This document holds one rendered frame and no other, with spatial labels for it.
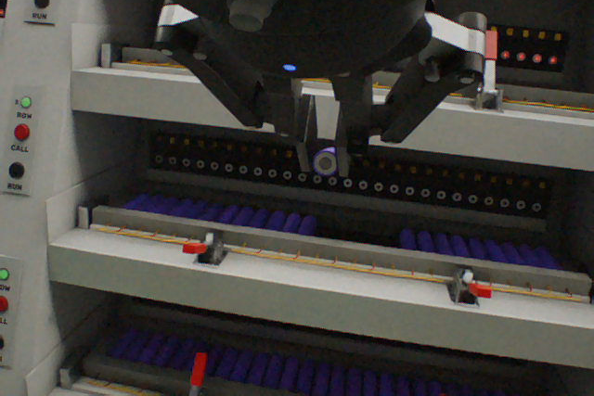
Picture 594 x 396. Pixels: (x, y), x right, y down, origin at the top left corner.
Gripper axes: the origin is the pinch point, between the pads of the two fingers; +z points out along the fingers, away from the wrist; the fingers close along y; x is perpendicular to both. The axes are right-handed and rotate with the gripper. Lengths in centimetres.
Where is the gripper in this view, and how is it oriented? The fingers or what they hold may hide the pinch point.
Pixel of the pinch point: (326, 138)
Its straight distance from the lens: 32.2
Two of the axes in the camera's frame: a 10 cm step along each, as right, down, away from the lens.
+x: -1.5, 9.6, -2.4
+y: -9.8, -1.2, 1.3
